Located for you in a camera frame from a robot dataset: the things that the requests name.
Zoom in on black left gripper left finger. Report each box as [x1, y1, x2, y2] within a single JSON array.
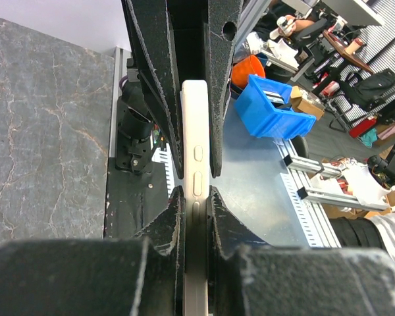
[[0, 186, 188, 316]]

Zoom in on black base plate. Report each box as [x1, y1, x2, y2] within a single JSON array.
[[103, 158, 185, 242]]

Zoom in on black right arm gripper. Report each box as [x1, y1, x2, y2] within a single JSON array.
[[121, 0, 243, 179]]

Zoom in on blue plastic bin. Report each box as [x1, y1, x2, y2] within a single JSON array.
[[234, 74, 316, 140]]

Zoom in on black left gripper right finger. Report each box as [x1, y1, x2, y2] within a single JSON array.
[[207, 187, 395, 315]]

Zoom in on beige case phone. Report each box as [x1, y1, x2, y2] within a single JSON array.
[[180, 80, 211, 315]]

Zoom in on slotted cable duct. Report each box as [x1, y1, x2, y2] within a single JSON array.
[[151, 146, 333, 250]]

